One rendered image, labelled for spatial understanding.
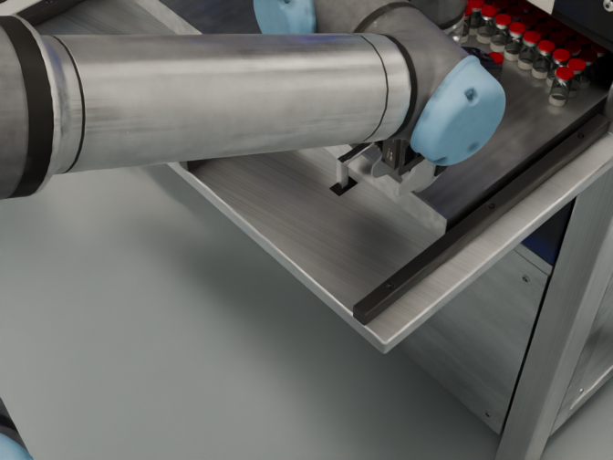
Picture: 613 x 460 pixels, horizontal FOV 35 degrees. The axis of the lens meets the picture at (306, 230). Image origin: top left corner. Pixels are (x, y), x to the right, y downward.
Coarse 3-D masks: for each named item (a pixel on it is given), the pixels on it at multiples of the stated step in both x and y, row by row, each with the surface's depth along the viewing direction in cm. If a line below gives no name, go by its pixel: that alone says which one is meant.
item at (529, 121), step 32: (512, 64) 123; (512, 96) 119; (544, 96) 119; (512, 128) 116; (544, 128) 116; (576, 128) 113; (480, 160) 112; (512, 160) 112; (384, 192) 109; (448, 192) 109; (480, 192) 105; (448, 224) 104
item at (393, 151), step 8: (376, 144) 96; (384, 144) 94; (392, 144) 93; (400, 144) 92; (408, 144) 92; (384, 152) 95; (392, 152) 94; (400, 152) 93; (408, 152) 95; (416, 152) 94; (384, 160) 96; (392, 160) 95; (400, 160) 93; (408, 160) 95; (416, 160) 95; (392, 168) 96; (400, 168) 94; (408, 168) 95
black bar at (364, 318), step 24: (600, 120) 114; (576, 144) 111; (528, 168) 109; (552, 168) 109; (504, 192) 107; (528, 192) 109; (480, 216) 105; (456, 240) 103; (408, 264) 101; (432, 264) 101; (384, 288) 99; (408, 288) 101; (360, 312) 97
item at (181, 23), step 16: (144, 0) 129; (160, 0) 126; (176, 0) 131; (192, 0) 131; (208, 0) 131; (224, 0) 131; (240, 0) 131; (160, 16) 128; (176, 16) 125; (192, 16) 129; (208, 16) 129; (224, 16) 129; (240, 16) 129; (176, 32) 127; (192, 32) 124; (208, 32) 127; (224, 32) 127; (240, 32) 127; (256, 32) 127
